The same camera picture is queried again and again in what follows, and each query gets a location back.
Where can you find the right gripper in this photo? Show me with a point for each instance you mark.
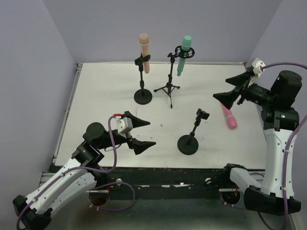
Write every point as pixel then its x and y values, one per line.
pixel 242 88

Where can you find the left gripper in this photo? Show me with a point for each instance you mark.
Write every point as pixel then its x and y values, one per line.
pixel 129 138

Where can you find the pink toy microphone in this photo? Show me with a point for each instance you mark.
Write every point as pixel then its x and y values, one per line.
pixel 229 118

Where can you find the black round-base clip stand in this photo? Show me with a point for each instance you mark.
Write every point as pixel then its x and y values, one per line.
pixel 142 96

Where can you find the black tripod shock-mount stand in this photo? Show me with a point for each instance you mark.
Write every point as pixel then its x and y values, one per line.
pixel 169 87

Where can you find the green toy microphone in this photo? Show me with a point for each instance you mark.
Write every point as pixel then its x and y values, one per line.
pixel 184 51

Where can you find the beige microphone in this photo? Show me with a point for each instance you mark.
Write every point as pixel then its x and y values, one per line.
pixel 144 42

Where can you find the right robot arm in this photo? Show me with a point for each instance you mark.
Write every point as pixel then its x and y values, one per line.
pixel 280 120

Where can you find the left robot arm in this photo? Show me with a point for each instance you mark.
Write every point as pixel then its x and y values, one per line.
pixel 86 169

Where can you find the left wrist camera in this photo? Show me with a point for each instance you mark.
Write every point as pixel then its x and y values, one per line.
pixel 124 124

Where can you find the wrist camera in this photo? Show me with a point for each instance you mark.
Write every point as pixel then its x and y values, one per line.
pixel 124 124
pixel 255 66

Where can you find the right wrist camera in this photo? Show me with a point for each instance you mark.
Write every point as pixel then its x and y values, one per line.
pixel 255 66

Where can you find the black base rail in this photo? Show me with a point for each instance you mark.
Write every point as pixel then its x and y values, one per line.
pixel 175 183

